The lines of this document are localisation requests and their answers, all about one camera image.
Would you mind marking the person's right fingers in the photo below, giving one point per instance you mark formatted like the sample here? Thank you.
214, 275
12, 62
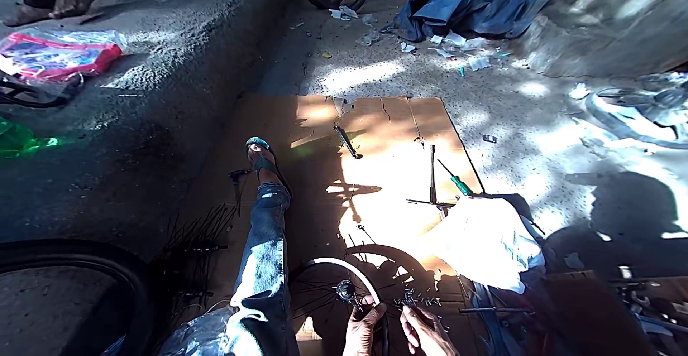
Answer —
410, 322

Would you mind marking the thin metal rod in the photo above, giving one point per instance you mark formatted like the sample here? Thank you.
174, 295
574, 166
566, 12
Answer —
494, 310

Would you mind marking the person's left thumb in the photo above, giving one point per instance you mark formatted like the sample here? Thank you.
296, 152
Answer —
375, 314

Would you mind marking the black hammer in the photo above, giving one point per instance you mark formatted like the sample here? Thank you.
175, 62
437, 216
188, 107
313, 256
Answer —
236, 179

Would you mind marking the person's legs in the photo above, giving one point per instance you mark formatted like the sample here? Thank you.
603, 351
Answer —
263, 254

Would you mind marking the small dark rectangular box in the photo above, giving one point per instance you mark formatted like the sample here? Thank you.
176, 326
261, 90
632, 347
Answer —
489, 138

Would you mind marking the scattered plastic litter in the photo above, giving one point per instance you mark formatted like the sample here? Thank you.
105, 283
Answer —
478, 62

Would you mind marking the blue tarp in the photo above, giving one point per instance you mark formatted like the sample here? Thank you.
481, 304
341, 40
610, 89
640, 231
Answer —
473, 2

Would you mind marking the black bicycle tire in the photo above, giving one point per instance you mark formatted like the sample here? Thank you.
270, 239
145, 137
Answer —
102, 251

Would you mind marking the green plastic bottle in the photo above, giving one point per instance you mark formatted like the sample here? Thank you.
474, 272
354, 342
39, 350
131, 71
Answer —
16, 138

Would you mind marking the pink plastic package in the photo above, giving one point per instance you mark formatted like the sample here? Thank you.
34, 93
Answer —
102, 59

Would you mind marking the heap of bicycle parts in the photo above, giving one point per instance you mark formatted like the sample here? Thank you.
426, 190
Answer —
657, 313

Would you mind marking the pile of small spoke nipples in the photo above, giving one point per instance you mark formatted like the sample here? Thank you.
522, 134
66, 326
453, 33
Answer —
409, 300

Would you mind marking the silver bicycle wheel with hub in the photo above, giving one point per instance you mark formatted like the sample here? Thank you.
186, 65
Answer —
367, 281

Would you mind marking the brown cardboard mat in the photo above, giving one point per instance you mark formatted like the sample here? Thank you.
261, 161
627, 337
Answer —
317, 184

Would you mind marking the bundle of black spokes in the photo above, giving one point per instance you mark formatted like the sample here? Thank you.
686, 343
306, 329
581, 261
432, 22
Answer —
200, 248

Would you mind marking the grey inner tube in plastic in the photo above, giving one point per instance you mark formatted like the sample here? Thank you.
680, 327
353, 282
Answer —
618, 120

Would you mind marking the dark brown cardboard piece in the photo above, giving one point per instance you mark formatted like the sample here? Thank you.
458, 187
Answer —
578, 313

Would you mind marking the person's left hand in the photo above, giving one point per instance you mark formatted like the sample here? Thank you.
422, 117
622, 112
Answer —
359, 335

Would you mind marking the person's right hand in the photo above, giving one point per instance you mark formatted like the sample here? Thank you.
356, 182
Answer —
431, 337

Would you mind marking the black curved bicycle part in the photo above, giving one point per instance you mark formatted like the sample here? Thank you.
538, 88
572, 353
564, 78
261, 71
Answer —
48, 101

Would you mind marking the dark metal wrench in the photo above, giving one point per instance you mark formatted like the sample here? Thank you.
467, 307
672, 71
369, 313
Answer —
348, 142

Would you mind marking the white cloth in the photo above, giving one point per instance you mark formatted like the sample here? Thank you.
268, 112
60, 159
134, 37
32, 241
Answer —
486, 240

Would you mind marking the person's left fingers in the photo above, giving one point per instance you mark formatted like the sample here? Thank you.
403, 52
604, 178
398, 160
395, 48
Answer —
367, 300

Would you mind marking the clear plastic bag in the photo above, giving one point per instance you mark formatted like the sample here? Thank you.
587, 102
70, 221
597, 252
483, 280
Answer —
196, 336

